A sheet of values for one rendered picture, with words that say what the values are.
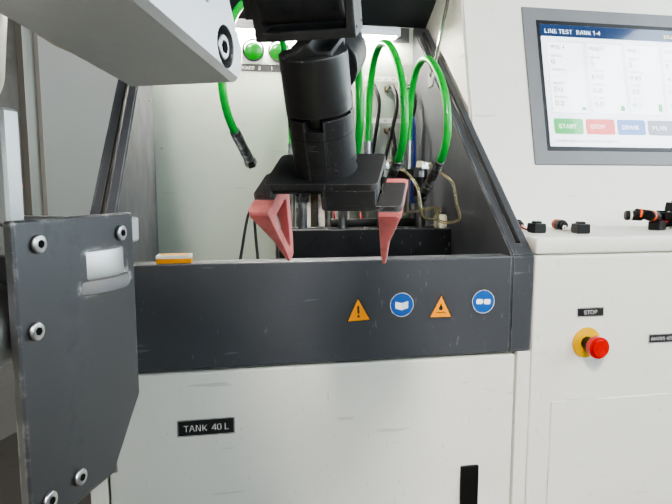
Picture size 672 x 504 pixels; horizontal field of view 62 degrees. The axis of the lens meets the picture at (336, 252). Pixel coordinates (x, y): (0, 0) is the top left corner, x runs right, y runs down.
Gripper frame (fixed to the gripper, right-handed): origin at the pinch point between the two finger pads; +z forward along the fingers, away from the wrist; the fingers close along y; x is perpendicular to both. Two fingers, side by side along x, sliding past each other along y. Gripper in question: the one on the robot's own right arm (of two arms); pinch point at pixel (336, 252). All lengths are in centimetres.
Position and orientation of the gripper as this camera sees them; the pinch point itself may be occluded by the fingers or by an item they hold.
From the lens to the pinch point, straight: 56.2
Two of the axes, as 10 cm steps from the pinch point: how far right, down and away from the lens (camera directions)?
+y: -9.8, -0.2, 2.1
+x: -1.9, 5.5, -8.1
